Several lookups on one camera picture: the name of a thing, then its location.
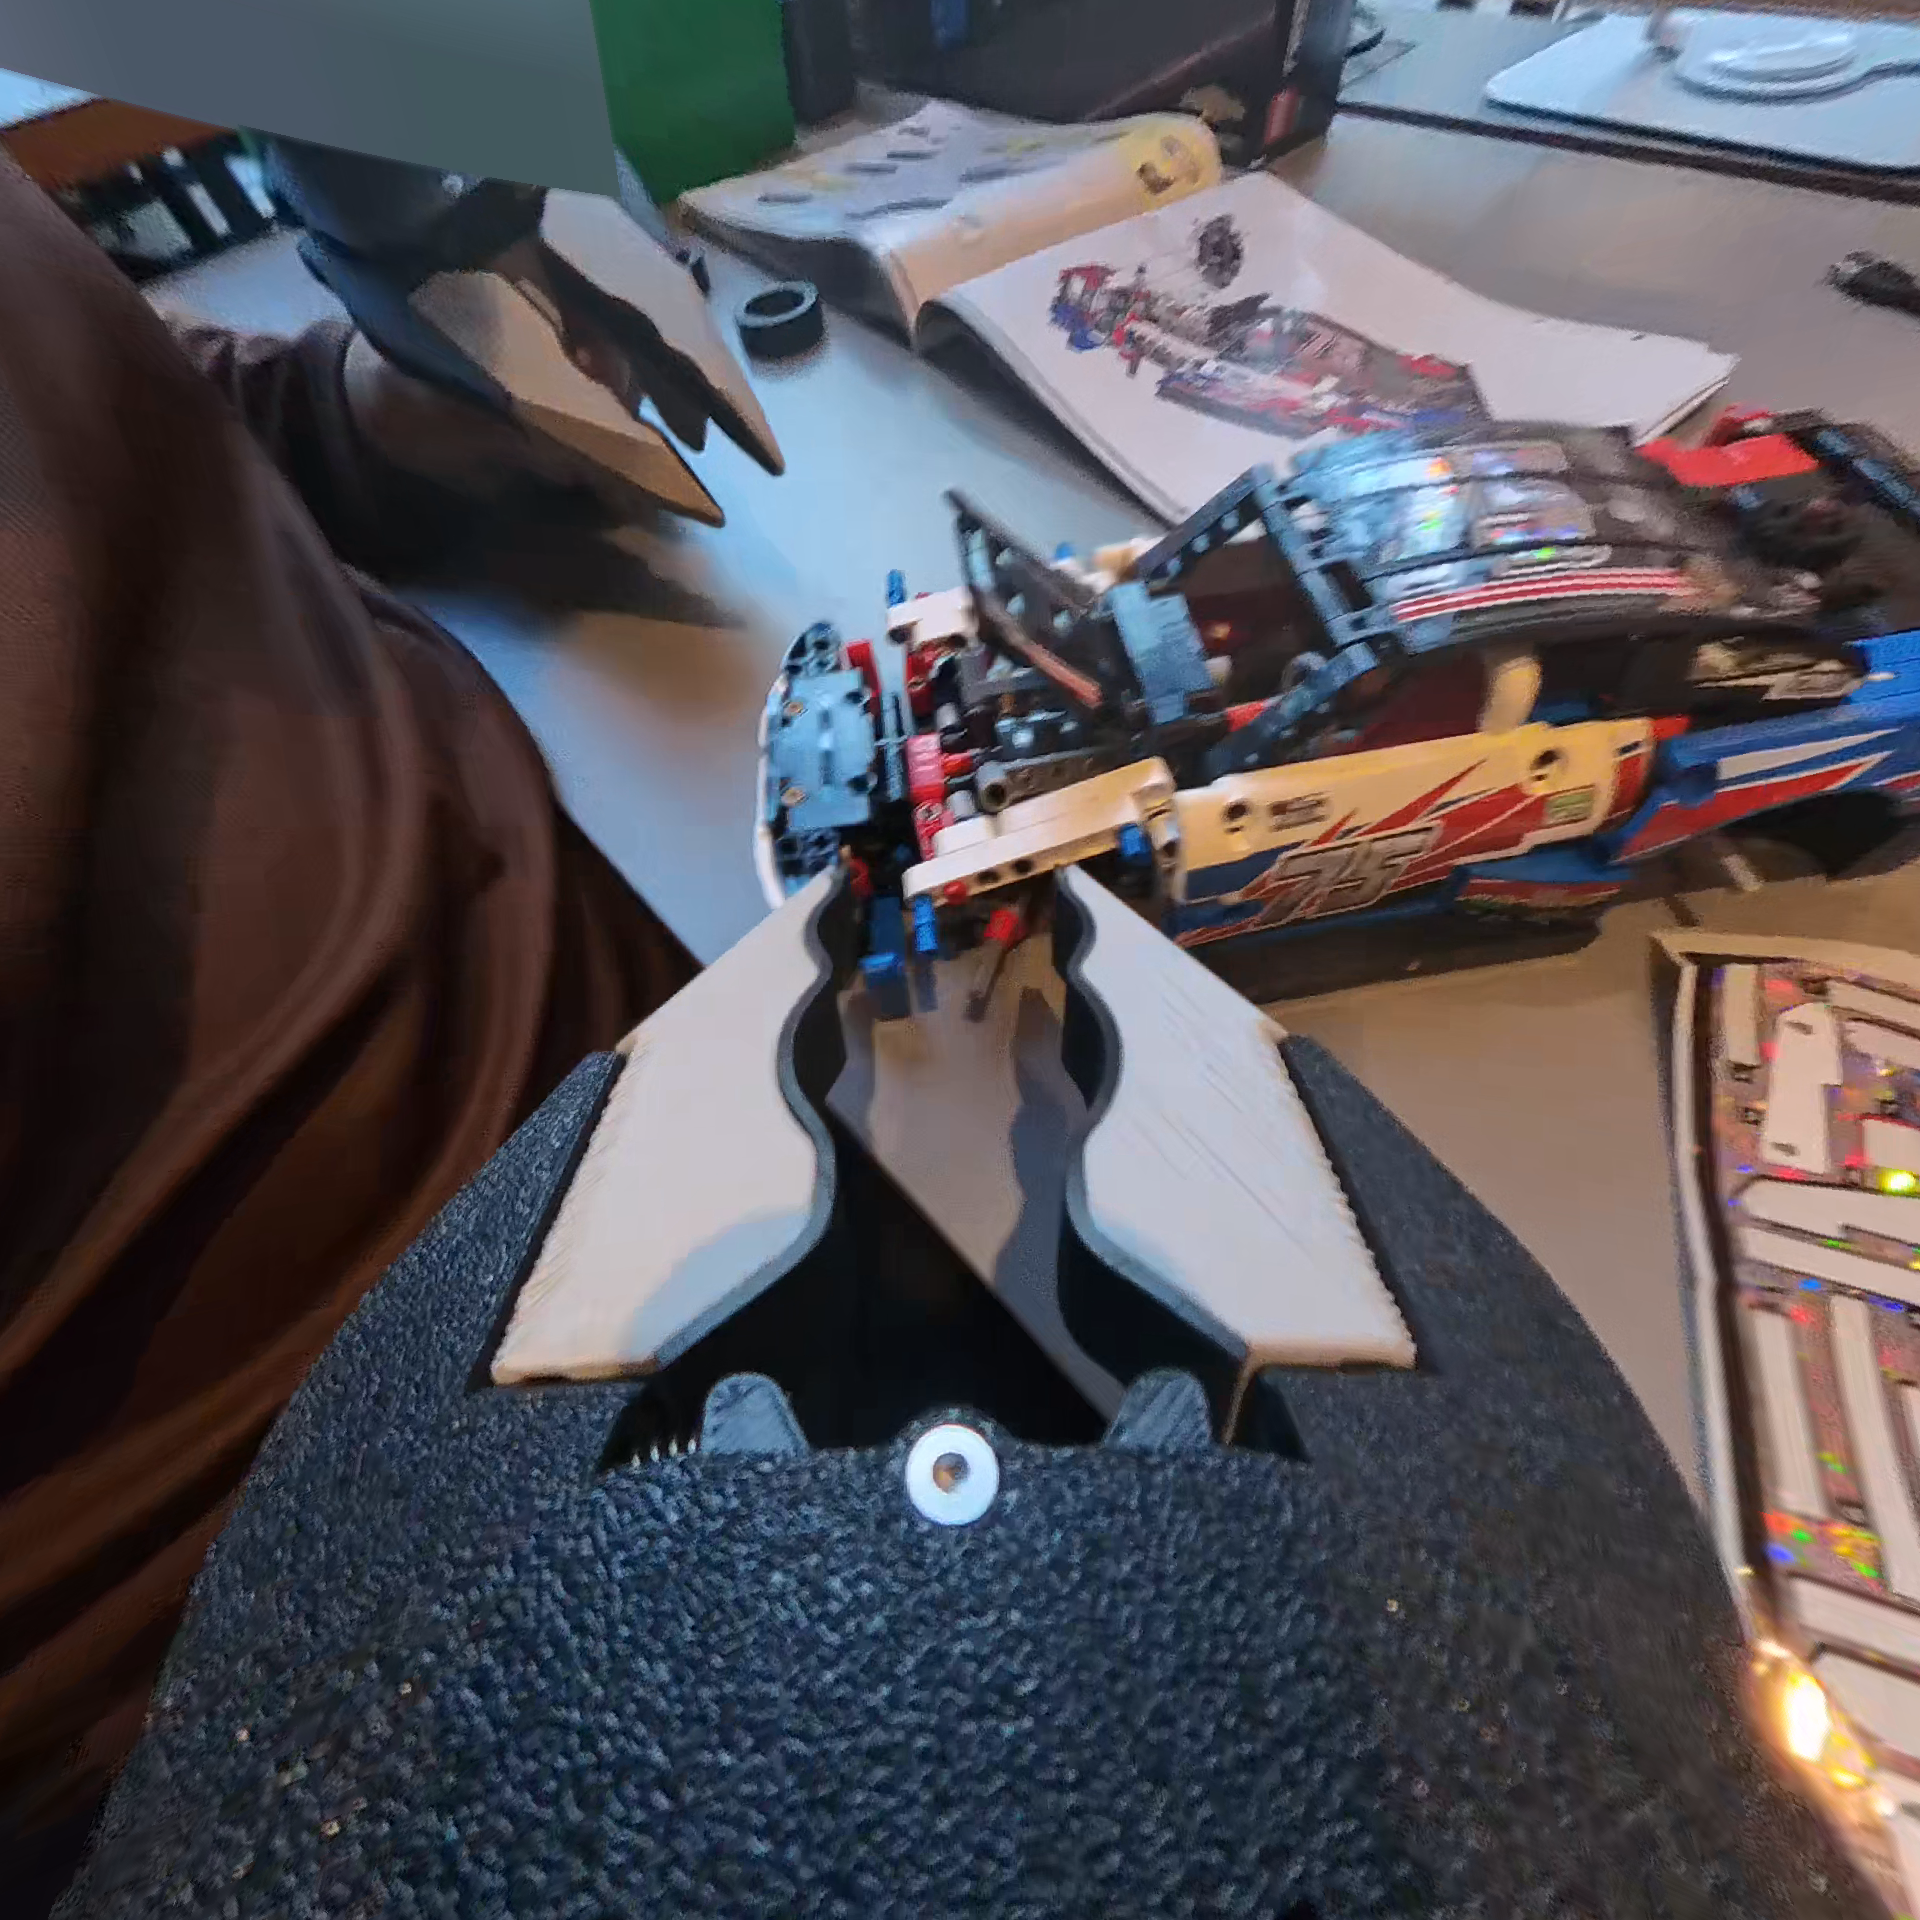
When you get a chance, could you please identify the holographic sticker sheet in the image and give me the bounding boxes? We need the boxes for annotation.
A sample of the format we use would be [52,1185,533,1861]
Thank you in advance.
[1649,928,1920,1906]

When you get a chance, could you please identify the grey desk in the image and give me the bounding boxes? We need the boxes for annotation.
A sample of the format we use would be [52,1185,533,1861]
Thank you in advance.
[133,112,1920,1519]

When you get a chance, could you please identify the person's brown shirt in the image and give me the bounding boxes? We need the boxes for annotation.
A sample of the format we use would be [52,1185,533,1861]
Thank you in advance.
[0,149,710,1832]

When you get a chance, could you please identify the red white blue brick race car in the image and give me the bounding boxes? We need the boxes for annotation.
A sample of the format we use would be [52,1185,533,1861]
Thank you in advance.
[839,406,1920,1022]

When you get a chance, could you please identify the person's left forearm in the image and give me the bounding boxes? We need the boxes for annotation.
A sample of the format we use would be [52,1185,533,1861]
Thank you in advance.
[178,325,677,600]

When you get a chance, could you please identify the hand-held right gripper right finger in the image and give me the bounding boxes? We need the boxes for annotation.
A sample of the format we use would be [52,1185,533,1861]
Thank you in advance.
[1053,870,1418,1379]

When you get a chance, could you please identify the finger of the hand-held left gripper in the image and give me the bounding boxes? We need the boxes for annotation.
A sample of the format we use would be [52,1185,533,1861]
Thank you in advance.
[530,191,786,483]
[409,275,728,530]

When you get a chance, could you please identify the green box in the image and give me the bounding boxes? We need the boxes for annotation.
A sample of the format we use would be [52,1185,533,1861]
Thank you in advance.
[589,0,795,203]

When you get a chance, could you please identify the grey flat pad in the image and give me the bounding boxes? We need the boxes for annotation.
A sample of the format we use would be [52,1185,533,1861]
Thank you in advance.
[1487,7,1920,172]

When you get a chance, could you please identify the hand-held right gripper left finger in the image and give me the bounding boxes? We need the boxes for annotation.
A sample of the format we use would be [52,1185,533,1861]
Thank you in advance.
[490,865,846,1385]

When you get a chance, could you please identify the white instruction booklet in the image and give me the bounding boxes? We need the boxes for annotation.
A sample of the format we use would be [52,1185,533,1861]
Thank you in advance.
[677,98,1739,525]

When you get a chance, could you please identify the black white brick bumper assembly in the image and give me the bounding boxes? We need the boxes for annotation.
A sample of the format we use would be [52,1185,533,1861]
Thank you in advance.
[754,621,902,909]

